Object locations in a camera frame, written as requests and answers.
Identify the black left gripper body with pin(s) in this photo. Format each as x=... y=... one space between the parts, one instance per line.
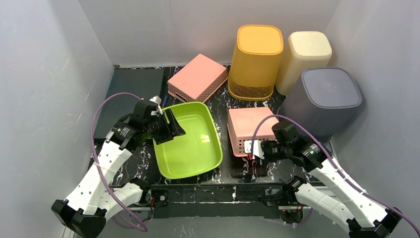
x=165 y=126

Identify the green plastic tray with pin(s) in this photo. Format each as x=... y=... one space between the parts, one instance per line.
x=198 y=151

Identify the grey slatted waste bin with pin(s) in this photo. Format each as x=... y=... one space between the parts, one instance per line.
x=322 y=100

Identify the pink perforated basket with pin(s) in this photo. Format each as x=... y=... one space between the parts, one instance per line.
x=197 y=80
x=241 y=125

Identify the orange slatted waste bin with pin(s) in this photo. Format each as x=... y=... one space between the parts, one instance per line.
x=255 y=62

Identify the cream bin liner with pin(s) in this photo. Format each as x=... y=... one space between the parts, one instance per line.
x=303 y=50

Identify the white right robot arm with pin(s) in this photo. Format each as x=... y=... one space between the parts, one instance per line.
x=351 y=208

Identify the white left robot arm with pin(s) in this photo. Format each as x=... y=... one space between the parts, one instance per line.
x=92 y=203

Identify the blue red screwdriver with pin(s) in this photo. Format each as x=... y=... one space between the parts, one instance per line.
x=165 y=100

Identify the dark grey flat box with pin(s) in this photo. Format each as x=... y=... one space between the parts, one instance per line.
x=144 y=83

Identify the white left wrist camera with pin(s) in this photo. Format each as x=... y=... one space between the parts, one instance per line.
x=157 y=100

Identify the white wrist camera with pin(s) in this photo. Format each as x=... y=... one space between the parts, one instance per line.
x=253 y=149
x=157 y=100

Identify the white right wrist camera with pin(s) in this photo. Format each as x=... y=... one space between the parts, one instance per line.
x=253 y=149

